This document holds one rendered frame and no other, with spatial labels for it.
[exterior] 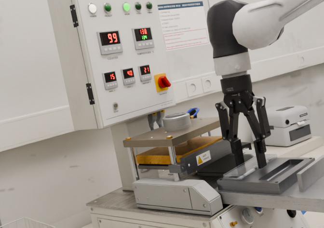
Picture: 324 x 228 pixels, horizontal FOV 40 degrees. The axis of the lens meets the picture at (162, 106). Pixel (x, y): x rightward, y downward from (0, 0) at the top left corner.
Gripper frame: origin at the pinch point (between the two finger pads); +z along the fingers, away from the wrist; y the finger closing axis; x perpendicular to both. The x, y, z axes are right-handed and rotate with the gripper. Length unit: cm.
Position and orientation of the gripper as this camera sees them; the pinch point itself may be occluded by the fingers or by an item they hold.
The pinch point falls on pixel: (249, 154)
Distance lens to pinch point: 114.5
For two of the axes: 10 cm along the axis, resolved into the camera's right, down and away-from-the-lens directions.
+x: 6.5, -2.0, 7.4
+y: 7.4, -0.9, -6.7
